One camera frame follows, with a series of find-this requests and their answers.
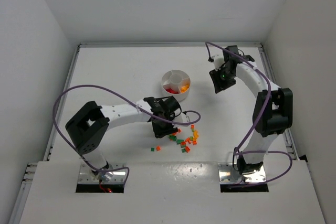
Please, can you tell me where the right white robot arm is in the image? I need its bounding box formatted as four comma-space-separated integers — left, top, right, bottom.
208, 46, 293, 174

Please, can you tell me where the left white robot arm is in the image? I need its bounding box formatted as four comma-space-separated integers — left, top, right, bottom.
65, 96, 182, 174

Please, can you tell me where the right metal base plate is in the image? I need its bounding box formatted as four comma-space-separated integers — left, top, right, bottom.
218, 163, 267, 185

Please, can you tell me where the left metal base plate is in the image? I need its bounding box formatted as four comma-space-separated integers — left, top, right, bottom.
77, 163, 127, 185

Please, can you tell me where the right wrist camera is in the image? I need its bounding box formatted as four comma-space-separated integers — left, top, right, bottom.
211, 55, 225, 71

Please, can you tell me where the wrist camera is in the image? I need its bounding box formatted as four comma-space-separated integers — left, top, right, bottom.
211, 55, 225, 71
176, 112, 191, 126

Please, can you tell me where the metal base plate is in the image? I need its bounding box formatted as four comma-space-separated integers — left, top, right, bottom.
218, 163, 267, 185
77, 163, 127, 185

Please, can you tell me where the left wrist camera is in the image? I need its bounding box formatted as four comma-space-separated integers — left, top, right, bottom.
176, 112, 191, 126

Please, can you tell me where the white divided round container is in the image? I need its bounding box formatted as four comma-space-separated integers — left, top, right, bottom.
161, 70, 191, 102

